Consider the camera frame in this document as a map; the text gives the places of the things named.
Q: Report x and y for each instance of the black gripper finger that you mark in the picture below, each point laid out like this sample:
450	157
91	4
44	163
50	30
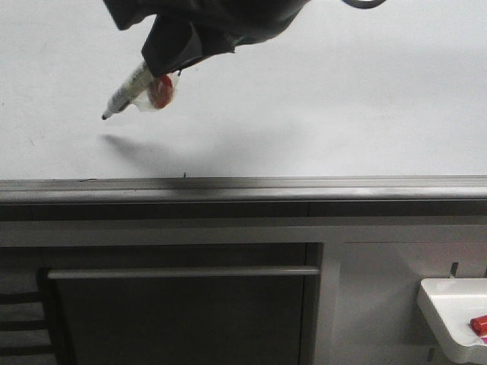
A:
168	45
204	43

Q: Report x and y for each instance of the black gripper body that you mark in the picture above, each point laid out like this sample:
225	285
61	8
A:
249	21

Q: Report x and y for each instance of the red magnet taped to marker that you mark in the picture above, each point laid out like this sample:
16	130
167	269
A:
158	94

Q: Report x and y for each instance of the white black whiteboard marker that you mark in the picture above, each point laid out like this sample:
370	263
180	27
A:
129	90

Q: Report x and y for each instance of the white whiteboard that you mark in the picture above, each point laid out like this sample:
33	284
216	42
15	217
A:
399	90

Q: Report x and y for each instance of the white plastic tray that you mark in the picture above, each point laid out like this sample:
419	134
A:
448	304

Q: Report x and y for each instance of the red marker in tray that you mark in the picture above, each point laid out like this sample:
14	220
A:
479	325

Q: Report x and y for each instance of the grey aluminium whiteboard tray rail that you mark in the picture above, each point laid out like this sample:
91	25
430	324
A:
190	197

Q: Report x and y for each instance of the dark cabinet panel with rail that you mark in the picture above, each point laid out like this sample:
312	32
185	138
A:
202	304

